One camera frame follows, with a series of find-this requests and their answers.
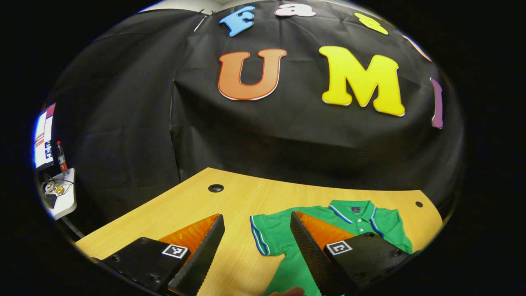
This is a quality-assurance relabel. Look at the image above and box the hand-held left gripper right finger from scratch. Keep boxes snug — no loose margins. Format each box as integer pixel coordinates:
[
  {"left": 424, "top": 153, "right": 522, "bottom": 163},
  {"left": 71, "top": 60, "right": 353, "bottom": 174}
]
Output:
[{"left": 290, "top": 210, "right": 411, "bottom": 296}]

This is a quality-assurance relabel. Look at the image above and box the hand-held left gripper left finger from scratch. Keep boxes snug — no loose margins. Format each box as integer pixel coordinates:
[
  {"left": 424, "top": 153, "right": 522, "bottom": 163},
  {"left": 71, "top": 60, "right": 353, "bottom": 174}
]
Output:
[{"left": 92, "top": 213, "right": 226, "bottom": 296}]

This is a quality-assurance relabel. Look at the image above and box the green T-shirt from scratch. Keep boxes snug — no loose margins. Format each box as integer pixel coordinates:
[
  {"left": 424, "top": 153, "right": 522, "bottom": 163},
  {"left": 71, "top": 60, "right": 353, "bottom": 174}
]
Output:
[{"left": 250, "top": 200, "right": 413, "bottom": 296}]

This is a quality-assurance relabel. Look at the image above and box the black backdrop cloth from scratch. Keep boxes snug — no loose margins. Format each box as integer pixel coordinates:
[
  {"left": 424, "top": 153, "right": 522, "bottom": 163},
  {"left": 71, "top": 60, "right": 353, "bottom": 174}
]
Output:
[{"left": 45, "top": 0, "right": 466, "bottom": 231}]

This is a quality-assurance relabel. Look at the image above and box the white side table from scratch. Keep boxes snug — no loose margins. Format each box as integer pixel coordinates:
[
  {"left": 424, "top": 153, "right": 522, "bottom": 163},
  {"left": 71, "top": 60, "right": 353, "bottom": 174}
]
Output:
[{"left": 41, "top": 168, "right": 78, "bottom": 221}]

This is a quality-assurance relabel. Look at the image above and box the red label drink bottle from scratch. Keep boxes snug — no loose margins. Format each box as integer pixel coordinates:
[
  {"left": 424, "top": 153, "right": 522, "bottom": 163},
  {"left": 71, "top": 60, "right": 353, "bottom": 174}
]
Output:
[{"left": 56, "top": 141, "right": 69, "bottom": 176}]

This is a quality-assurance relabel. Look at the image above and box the computer monitor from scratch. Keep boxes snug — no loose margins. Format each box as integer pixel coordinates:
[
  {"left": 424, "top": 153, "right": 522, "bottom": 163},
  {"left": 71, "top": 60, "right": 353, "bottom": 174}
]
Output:
[{"left": 33, "top": 104, "right": 56, "bottom": 170}]

